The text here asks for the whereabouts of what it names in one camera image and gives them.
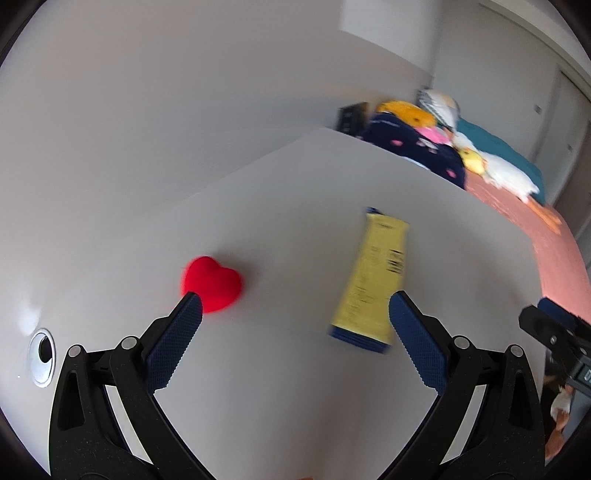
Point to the yellow packet with blue edge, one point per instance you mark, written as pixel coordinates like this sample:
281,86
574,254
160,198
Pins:
374,277

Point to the red heart plush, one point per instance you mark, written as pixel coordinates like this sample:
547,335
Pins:
217,281

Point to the black box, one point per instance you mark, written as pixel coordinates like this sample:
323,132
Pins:
353,119

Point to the yellow plush pillow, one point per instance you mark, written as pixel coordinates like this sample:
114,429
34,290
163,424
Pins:
406,111

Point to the pink bed sheet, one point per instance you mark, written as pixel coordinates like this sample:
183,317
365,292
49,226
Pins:
554,258

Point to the black and white checkered pillow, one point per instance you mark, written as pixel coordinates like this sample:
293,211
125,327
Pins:
441,104

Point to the pink plush toy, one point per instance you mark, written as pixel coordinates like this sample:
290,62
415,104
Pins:
434,134

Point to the teal blanket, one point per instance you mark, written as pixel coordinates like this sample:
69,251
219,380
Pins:
503,147

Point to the white goose plush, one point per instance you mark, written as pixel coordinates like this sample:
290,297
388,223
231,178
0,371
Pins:
505,175

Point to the navy blanket with pink hearts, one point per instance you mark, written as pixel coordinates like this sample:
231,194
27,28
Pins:
415,147

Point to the small yellow duck plush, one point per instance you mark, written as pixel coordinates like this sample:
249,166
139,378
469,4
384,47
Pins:
473,160

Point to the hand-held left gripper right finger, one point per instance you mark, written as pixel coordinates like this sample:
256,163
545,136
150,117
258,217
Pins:
418,341

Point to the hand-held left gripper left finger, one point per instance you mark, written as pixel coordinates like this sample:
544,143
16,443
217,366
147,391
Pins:
175,341

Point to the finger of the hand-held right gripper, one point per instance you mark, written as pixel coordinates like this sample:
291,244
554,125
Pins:
554,330

